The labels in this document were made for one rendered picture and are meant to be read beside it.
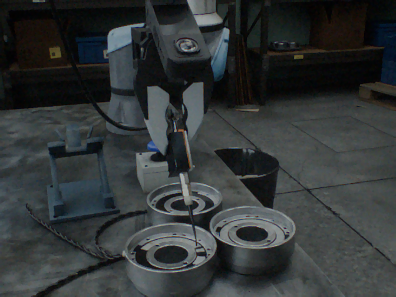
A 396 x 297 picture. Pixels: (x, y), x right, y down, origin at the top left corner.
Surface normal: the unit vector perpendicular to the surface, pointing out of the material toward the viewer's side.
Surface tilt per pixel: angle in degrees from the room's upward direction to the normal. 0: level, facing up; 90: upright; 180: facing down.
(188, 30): 31
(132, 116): 73
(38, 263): 0
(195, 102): 90
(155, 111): 90
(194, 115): 90
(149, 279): 90
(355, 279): 0
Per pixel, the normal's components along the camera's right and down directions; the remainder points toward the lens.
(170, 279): 0.04, 0.34
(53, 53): 0.37, 0.34
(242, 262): -0.30, 0.32
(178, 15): 0.14, -0.64
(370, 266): -0.01, -0.94
